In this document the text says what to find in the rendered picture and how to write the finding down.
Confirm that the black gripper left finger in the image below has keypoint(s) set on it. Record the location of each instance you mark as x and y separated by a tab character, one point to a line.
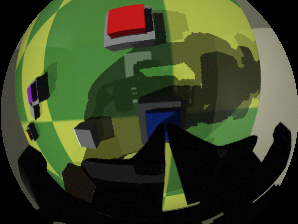
145	170

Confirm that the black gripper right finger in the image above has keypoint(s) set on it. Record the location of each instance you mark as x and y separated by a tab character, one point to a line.
198	161

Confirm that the red button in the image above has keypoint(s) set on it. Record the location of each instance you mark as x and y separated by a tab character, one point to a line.
129	27

